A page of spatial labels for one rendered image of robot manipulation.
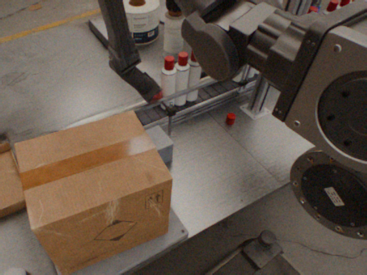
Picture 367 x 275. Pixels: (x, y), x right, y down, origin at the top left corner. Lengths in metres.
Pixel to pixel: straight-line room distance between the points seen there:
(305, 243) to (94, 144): 1.52
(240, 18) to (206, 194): 0.66
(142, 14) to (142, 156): 0.88
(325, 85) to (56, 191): 0.51
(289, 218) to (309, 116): 1.68
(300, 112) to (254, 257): 1.21
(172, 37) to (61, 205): 0.92
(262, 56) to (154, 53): 1.10
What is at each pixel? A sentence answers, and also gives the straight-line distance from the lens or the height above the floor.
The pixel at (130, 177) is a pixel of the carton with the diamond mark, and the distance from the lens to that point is 0.66.
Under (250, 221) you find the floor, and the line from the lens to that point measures 1.95.
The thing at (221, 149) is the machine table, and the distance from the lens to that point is 1.11.
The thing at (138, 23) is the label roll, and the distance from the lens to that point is 1.48.
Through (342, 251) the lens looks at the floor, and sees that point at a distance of 2.07.
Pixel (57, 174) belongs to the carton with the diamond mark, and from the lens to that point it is 0.69.
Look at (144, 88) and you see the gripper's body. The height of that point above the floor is 1.03.
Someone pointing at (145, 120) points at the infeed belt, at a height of 0.88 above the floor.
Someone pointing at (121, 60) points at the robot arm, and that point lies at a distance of 0.91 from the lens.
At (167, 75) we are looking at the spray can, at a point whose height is 1.04.
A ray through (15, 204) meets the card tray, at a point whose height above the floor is 0.86.
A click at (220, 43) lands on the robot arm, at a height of 1.45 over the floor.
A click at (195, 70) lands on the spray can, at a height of 1.02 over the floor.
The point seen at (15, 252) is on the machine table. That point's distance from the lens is 0.97.
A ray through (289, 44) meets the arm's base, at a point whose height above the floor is 1.48.
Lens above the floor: 1.65
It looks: 51 degrees down
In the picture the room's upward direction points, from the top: straight up
